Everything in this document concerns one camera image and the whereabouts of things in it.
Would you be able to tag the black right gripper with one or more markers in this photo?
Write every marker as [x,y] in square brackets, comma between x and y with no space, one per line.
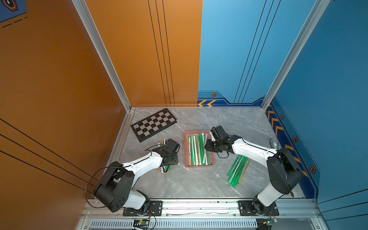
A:
[208,146]

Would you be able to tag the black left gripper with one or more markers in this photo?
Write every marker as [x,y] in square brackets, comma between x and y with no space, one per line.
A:
[176,159]

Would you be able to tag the green straw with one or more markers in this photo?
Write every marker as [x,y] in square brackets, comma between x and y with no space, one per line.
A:
[202,150]
[237,171]

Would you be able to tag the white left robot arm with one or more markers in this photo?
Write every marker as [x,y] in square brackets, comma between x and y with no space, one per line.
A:
[114,189]

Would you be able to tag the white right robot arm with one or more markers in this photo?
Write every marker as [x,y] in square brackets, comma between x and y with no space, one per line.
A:
[283,170]

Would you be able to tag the pink translucent storage box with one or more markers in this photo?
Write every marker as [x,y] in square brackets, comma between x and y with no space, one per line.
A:
[191,147]

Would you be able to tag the black white chessboard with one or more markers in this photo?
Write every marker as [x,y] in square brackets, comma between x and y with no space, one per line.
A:
[153,124]

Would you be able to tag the silver grey microphone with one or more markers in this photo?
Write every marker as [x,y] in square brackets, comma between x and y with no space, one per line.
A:
[274,144]

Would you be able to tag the green circuit board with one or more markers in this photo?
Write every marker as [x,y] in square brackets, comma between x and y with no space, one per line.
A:
[270,222]
[141,224]

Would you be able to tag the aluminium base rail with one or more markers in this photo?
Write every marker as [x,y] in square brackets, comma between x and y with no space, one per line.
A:
[206,214]

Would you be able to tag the left aluminium corner post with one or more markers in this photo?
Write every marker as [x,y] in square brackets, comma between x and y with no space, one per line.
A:
[91,28]

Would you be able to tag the aluminium corner post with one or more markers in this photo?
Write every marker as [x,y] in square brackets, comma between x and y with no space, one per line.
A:
[91,28]
[309,25]

